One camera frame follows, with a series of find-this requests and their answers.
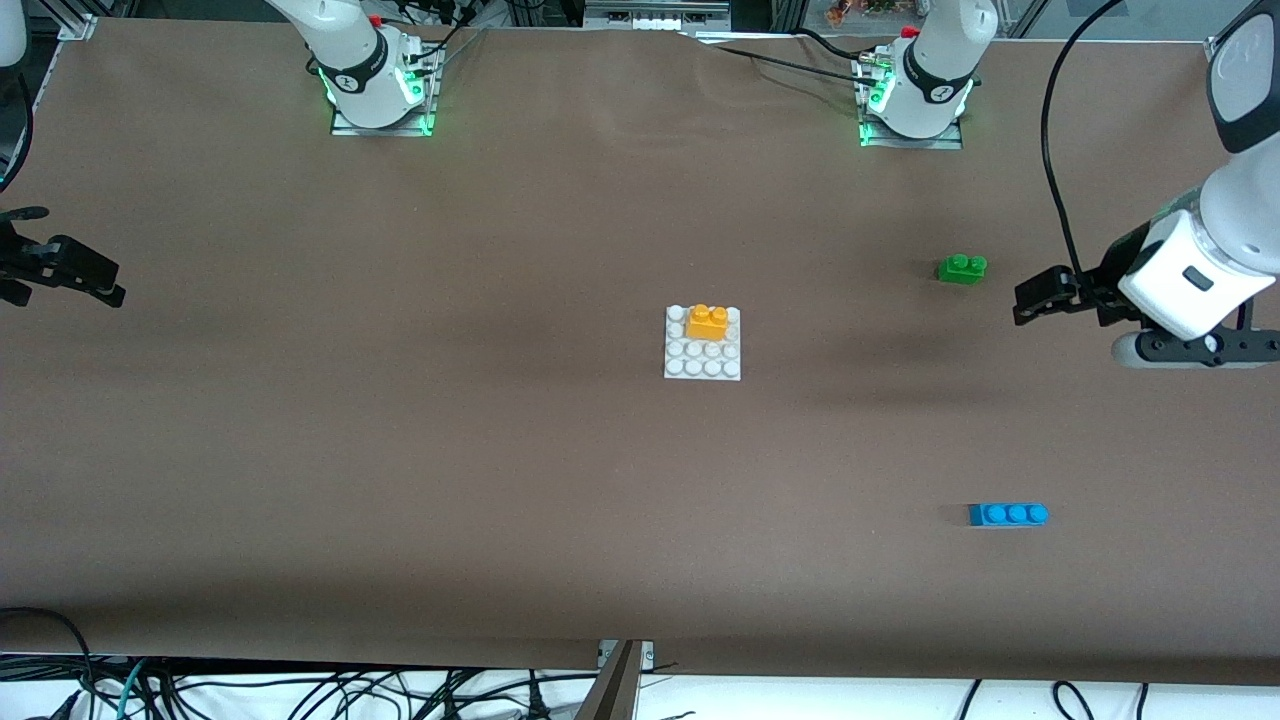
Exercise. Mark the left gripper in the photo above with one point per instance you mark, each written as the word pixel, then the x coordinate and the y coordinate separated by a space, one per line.
pixel 1108 280

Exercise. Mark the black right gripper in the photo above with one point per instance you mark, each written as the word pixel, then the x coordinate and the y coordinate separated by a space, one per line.
pixel 20 262

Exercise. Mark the yellow two-stud block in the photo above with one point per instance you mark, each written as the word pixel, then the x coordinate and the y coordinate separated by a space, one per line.
pixel 707 325

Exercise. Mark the white studded base plate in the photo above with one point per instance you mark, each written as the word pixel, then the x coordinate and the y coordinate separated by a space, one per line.
pixel 700 360

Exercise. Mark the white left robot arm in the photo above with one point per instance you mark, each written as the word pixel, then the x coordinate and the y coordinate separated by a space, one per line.
pixel 940 70

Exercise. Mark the green two-stud block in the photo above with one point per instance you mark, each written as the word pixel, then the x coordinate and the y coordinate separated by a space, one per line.
pixel 962 269

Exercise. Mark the blue three-stud block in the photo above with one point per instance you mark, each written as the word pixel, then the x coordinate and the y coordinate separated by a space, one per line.
pixel 1008 515

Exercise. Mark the orange object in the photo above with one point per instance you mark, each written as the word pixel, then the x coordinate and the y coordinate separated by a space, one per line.
pixel 860 10

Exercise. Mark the grey power strip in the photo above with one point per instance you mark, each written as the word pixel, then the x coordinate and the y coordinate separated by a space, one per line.
pixel 650 20

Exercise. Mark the brown paper table cover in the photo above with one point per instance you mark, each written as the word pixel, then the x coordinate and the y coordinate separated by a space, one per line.
pixel 600 500

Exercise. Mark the aluminium table edge profile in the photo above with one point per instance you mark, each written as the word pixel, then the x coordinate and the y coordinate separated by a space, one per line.
pixel 615 690

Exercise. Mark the aluminium frame profile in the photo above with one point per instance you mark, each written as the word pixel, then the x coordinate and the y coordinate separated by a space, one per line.
pixel 75 22

